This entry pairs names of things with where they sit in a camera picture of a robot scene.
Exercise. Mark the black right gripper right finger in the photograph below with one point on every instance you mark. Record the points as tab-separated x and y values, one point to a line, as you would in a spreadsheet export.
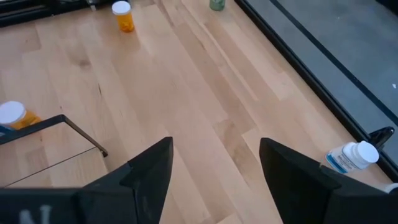
298	186

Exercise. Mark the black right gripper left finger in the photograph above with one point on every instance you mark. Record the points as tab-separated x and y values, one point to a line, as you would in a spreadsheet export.
140	193

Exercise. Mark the black frame bracket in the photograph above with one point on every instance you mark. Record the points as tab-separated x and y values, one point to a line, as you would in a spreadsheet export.
381	137

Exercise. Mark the green bottle green cap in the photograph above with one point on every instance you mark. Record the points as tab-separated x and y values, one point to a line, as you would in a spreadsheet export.
216	4

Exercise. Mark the white bottle blue label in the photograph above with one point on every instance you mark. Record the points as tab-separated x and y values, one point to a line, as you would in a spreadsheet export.
348	158

